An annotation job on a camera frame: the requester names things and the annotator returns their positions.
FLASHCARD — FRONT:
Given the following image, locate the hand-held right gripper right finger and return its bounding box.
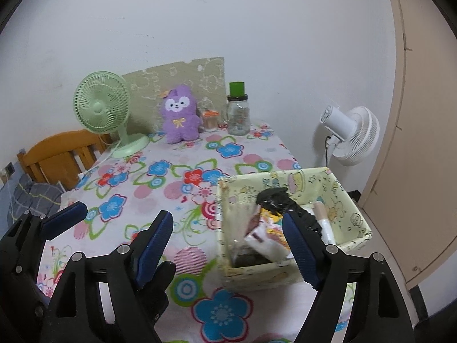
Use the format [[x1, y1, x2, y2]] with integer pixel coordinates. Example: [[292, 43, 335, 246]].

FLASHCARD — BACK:
[[282, 211, 416, 343]]

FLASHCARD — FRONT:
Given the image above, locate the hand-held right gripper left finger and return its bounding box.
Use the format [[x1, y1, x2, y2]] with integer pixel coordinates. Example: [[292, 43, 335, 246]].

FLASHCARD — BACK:
[[41, 210, 175, 343]]

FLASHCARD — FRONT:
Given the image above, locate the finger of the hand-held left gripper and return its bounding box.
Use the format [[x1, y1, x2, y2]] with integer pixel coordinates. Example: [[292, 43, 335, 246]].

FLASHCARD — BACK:
[[0, 201, 89, 276], [137, 260, 177, 330]]

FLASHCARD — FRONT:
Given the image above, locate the yellow cartoon tissue pack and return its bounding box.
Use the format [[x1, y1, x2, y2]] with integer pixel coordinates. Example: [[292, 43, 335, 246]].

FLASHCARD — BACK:
[[259, 207, 290, 254]]

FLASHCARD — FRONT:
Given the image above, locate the yellow cartoon fabric storage box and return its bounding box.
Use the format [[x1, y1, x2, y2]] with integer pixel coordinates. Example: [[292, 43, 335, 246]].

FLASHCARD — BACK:
[[217, 167, 373, 288]]

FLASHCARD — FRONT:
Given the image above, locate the black garbage bag roll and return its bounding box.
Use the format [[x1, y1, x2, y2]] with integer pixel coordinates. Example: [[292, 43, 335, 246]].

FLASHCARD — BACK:
[[256, 187, 324, 244]]

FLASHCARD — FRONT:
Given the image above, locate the clear packet with pink card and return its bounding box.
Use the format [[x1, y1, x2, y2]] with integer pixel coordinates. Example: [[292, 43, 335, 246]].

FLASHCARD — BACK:
[[228, 204, 263, 258]]

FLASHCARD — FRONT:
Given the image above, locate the grey plaid pillow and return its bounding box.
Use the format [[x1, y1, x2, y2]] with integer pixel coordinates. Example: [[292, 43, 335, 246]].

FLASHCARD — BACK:
[[7, 173, 65, 222]]

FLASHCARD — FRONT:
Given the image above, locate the floral tablecloth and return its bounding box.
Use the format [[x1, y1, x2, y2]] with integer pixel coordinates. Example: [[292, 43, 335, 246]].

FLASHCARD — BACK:
[[36, 121, 358, 343]]

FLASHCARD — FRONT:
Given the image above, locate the wooden bed headboard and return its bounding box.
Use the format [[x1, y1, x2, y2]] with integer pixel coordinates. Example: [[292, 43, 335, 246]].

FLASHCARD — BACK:
[[17, 129, 115, 192]]

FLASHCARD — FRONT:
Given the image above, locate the green desk fan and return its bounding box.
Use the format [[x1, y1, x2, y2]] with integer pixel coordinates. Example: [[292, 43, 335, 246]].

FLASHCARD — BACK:
[[73, 71, 151, 159]]

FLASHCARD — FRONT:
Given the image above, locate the purple plush toy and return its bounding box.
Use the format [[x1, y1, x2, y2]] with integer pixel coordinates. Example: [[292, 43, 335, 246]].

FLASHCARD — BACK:
[[159, 84, 201, 145]]

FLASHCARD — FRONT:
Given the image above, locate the white floor fan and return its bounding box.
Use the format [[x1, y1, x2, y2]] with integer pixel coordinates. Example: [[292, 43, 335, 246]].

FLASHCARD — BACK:
[[319, 105, 380, 167]]

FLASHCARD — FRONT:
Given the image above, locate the cotton swab container orange lid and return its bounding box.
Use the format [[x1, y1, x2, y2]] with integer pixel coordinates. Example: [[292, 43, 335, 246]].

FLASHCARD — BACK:
[[201, 109, 219, 133]]

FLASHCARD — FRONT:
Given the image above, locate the glass jar with green lid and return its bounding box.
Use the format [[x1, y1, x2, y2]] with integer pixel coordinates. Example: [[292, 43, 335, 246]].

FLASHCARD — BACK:
[[226, 81, 251, 136]]

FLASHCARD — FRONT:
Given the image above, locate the green patterned board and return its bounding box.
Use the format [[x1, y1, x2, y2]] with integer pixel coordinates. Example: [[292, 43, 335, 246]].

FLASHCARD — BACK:
[[121, 56, 227, 134]]

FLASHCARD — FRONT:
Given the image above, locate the beige door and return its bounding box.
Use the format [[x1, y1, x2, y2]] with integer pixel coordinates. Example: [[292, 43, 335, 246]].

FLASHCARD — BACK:
[[357, 0, 457, 290]]

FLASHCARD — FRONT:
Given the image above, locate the white fan power cable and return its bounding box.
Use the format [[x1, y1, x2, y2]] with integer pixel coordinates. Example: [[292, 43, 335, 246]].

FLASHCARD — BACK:
[[77, 139, 124, 181]]

